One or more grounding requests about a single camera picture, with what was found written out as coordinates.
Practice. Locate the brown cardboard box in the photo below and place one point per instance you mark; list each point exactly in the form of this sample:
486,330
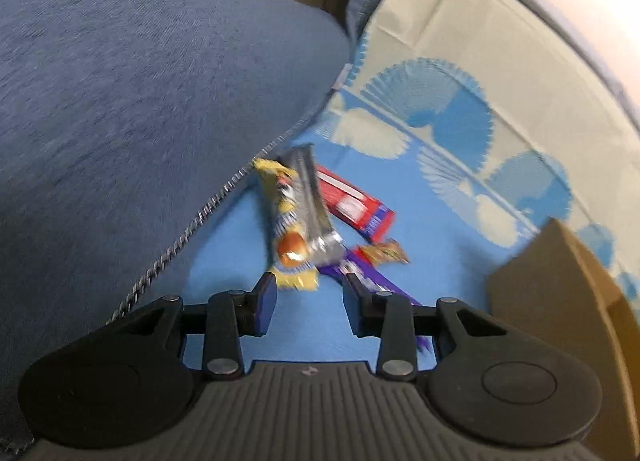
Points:
550,281

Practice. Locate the orange biscuit stick packet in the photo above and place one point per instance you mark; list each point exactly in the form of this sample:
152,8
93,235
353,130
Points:
385,253

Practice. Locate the red and blue snack packet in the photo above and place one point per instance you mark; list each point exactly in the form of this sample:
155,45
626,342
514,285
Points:
350,201

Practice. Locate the blue fan print sofa cover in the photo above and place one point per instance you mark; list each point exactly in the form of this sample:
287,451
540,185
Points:
500,41

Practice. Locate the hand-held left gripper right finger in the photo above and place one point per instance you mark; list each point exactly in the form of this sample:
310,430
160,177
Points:
356,306

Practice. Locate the pale blue sheet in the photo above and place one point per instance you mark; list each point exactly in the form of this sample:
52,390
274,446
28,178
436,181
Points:
607,58

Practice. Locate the silver snack packet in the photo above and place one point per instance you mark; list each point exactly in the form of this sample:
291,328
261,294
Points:
310,201

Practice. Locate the purple chocolate packet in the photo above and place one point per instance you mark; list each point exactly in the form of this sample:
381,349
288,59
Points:
332,268

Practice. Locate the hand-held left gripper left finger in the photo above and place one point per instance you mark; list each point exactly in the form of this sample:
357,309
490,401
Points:
265,301

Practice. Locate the blue denim cushion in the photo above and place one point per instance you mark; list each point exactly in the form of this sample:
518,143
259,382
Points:
125,116

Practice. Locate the yellow snack packet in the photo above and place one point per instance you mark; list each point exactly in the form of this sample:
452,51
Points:
295,276

